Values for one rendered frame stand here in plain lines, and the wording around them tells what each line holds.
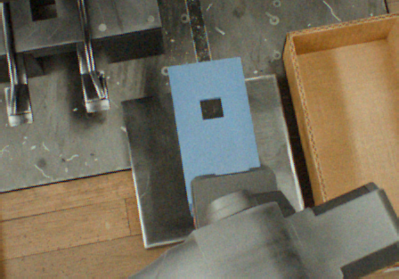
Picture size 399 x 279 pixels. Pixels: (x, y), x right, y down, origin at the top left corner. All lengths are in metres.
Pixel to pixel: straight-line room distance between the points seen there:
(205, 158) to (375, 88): 0.25
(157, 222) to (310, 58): 0.25
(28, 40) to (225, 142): 0.24
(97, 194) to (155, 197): 0.07
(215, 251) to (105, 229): 0.44
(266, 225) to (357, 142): 0.44
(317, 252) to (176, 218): 0.36
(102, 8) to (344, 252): 0.44
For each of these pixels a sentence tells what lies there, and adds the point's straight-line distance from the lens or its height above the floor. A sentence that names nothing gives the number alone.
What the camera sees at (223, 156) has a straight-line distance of 0.82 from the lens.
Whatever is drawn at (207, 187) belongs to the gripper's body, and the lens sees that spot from 0.69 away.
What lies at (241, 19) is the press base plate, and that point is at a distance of 1.01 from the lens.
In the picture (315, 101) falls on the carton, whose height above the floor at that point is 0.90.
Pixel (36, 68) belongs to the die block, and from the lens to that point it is 0.98.
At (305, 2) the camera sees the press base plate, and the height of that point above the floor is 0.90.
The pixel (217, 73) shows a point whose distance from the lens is 0.85.
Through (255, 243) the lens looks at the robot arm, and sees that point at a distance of 0.53.
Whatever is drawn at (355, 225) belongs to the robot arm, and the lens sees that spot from 0.59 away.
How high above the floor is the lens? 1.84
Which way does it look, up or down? 75 degrees down
